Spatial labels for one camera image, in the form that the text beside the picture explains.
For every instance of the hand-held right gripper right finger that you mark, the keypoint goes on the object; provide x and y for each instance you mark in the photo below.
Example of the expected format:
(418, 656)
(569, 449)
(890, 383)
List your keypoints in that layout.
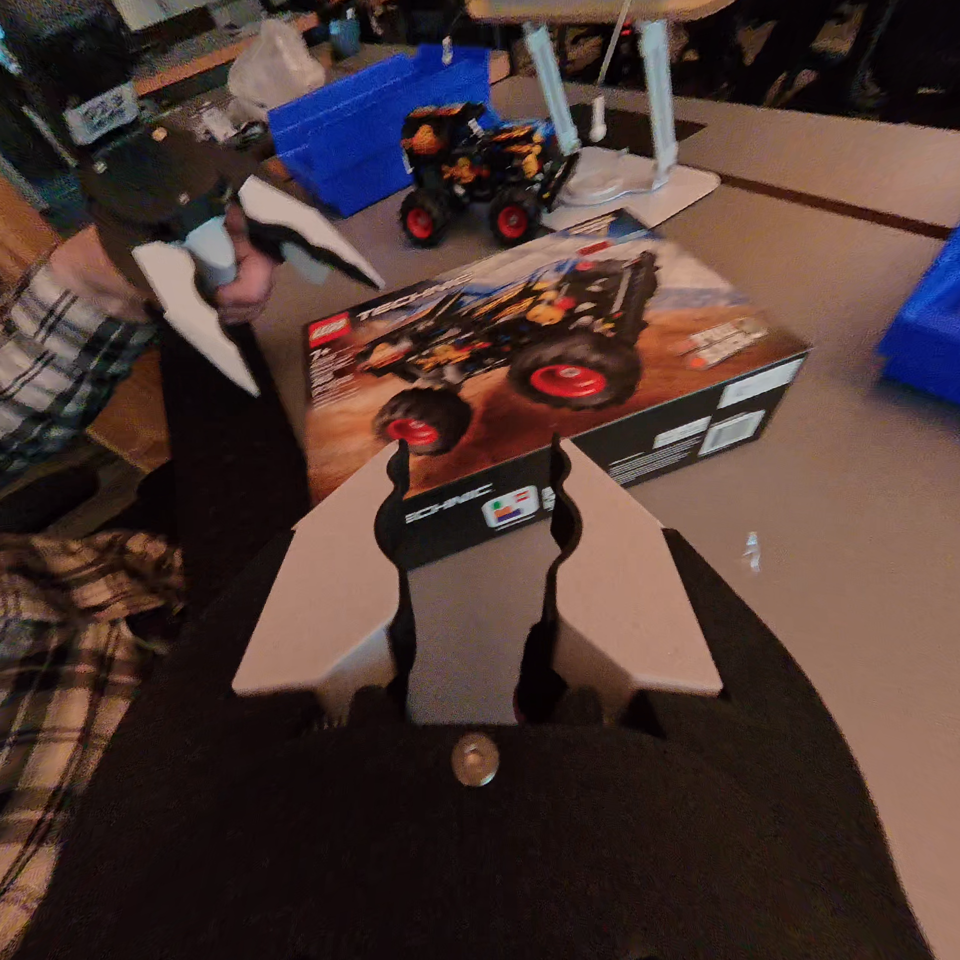
(630, 615)

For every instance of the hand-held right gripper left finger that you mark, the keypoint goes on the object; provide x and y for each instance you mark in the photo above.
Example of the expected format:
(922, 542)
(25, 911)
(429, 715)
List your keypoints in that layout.
(322, 615)

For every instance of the grey desk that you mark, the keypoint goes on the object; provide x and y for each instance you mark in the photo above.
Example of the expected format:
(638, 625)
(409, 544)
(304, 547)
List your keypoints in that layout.
(825, 525)

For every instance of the crumpled white plastic bag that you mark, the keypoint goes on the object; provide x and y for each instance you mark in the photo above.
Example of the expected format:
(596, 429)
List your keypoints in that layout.
(277, 67)

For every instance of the blue bin with white sticker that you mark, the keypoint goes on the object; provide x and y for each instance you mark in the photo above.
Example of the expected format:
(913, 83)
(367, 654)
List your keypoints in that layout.
(337, 150)

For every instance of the teal cup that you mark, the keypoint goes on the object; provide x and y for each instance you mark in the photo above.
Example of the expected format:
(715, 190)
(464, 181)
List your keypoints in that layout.
(345, 37)

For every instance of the black orange toy monster truck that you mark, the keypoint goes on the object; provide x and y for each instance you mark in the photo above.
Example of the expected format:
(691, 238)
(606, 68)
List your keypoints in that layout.
(480, 165)

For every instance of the blue plastic bin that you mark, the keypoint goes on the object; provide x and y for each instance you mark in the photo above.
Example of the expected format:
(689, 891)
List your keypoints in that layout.
(930, 330)

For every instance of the instruction booklet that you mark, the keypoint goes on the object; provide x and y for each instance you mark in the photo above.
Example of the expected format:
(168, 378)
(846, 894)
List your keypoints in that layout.
(615, 225)

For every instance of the person's left hand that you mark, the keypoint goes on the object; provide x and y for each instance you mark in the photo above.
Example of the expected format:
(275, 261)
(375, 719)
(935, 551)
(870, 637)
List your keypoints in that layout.
(112, 277)

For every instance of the small white piece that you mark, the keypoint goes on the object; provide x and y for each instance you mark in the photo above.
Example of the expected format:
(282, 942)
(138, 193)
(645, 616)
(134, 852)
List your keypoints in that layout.
(751, 551)

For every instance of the black cardboard toy box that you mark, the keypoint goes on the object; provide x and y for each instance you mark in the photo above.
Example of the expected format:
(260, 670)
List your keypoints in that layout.
(525, 337)

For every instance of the person's left forearm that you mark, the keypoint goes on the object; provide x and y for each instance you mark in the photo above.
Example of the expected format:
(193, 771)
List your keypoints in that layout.
(60, 360)

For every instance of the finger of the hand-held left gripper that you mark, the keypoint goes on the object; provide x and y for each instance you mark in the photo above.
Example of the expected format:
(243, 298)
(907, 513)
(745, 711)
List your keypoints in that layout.
(292, 221)
(180, 300)

